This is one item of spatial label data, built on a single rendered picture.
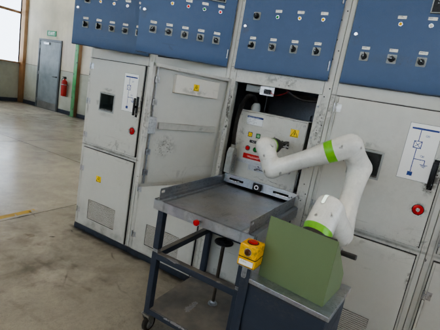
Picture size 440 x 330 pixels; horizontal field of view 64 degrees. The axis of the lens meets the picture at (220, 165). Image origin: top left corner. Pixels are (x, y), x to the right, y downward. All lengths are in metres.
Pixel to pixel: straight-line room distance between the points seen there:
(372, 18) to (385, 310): 1.65
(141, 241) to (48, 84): 9.98
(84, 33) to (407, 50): 2.27
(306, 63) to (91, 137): 1.96
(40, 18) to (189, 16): 10.88
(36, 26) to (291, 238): 12.44
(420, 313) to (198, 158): 1.60
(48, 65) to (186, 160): 10.51
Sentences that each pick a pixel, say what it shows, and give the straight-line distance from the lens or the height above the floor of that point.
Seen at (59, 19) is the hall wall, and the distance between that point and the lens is 12.46.
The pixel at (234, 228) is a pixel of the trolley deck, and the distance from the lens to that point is 1.75.
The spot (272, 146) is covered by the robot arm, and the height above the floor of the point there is 1.24.
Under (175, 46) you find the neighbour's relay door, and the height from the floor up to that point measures 1.72.
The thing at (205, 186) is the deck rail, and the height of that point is 0.86.
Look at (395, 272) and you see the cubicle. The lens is 2.30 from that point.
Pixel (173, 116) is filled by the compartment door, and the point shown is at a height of 1.28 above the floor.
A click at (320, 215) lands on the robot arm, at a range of 1.57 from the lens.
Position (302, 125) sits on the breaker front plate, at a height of 1.37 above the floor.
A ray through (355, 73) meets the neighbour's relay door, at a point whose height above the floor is 1.71.
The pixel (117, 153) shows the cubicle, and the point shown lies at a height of 0.82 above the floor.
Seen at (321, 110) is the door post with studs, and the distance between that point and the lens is 2.24.
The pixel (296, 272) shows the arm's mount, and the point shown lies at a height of 0.84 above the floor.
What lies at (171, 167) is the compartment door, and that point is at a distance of 2.32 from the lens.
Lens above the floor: 1.48
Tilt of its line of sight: 12 degrees down
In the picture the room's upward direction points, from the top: 10 degrees clockwise
